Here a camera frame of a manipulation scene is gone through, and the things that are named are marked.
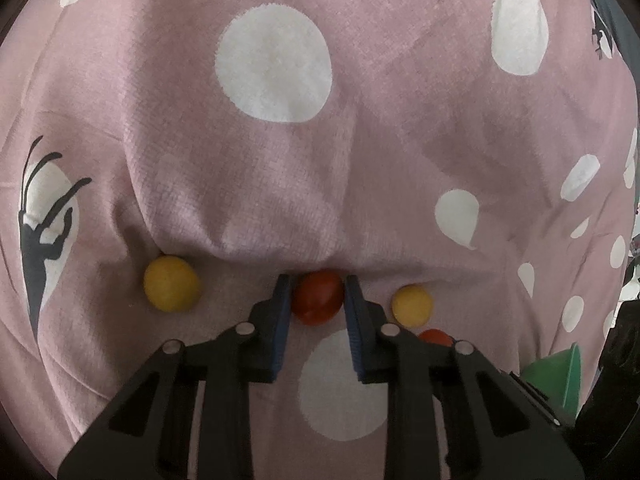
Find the small red tomato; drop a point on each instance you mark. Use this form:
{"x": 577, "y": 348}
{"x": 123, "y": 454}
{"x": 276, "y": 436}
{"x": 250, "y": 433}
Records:
{"x": 317, "y": 297}
{"x": 434, "y": 336}

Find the small yellow round fruit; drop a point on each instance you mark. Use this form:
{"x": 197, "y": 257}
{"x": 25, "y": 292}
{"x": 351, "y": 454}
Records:
{"x": 171, "y": 283}
{"x": 411, "y": 305}

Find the pink polka dot blanket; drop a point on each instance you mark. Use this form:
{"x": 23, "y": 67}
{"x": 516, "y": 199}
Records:
{"x": 300, "y": 185}

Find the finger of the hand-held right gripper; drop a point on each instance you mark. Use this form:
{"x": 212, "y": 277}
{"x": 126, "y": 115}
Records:
{"x": 542, "y": 400}

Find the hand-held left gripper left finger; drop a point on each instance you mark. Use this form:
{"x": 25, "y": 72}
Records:
{"x": 281, "y": 322}

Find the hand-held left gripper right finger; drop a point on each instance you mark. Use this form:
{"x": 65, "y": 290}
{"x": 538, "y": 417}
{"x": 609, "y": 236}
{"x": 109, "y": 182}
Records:
{"x": 354, "y": 322}

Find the green plastic bowl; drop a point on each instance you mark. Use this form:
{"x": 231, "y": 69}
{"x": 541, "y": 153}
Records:
{"x": 556, "y": 375}

